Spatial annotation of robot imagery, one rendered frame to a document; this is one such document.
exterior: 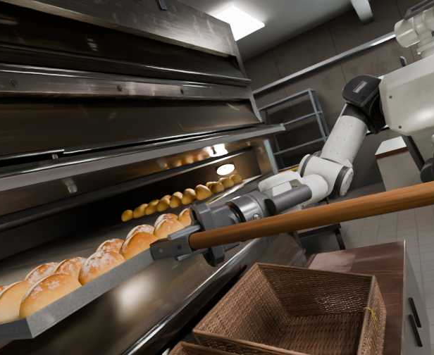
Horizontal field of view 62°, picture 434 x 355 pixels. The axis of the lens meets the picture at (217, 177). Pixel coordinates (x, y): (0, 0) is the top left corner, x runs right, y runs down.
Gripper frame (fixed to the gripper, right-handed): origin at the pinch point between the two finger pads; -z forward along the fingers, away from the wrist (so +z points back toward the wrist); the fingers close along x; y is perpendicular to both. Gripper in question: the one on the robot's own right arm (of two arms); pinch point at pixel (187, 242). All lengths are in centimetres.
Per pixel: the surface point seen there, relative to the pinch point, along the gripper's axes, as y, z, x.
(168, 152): -35.1, 15.0, 20.0
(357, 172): -461, 543, -91
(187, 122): -68, 39, 32
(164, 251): -1.7, -4.2, -0.2
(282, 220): 17.5, 10.0, 0.6
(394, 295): -42, 91, -62
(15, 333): 7.8, -29.1, -0.8
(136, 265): -1.6, -9.9, -0.6
